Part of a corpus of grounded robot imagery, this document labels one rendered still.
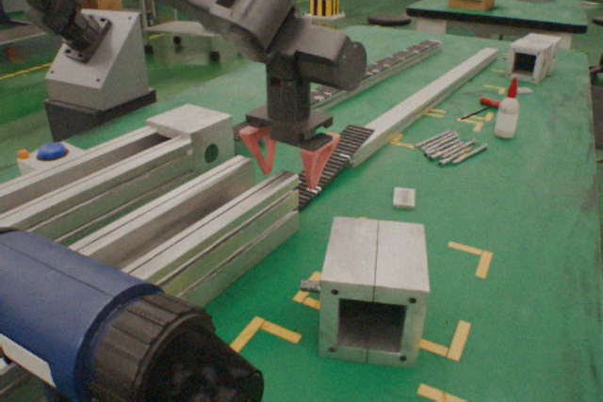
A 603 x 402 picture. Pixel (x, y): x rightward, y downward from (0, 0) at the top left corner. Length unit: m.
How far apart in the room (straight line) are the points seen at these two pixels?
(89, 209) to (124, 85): 0.59
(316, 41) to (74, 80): 0.77
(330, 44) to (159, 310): 0.37
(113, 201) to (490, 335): 0.47
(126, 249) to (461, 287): 0.37
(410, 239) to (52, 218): 0.41
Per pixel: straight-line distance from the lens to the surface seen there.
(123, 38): 1.16
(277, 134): 0.60
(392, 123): 0.90
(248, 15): 0.52
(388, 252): 0.43
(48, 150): 0.77
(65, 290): 0.23
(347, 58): 0.53
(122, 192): 0.64
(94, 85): 1.14
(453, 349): 0.49
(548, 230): 0.71
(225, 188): 0.59
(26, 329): 0.23
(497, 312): 0.55
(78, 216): 0.61
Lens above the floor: 1.13
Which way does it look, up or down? 28 degrees down
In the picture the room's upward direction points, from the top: straight up
